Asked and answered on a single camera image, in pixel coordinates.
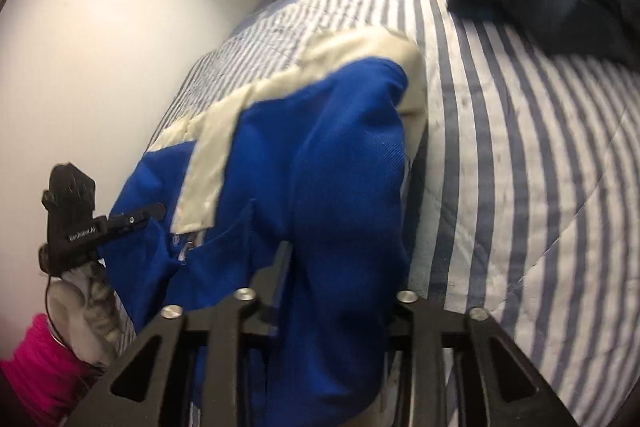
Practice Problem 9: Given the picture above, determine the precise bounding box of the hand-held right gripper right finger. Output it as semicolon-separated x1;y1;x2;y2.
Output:
384;289;581;427

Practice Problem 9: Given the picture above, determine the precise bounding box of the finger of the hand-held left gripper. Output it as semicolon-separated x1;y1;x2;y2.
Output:
97;202;167;249

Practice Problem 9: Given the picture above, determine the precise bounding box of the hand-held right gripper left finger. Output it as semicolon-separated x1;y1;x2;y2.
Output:
70;239;295;427

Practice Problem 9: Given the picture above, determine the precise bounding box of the cream and blue jacket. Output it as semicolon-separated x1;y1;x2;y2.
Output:
99;27;432;427

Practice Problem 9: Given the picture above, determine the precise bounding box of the person's left forearm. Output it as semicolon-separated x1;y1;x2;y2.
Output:
0;313;97;427

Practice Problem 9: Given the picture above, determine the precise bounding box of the person's left hand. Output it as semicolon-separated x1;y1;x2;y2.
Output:
46;259;133;368

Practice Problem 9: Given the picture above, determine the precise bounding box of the blue white striped quilt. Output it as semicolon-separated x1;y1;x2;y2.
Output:
149;0;640;427

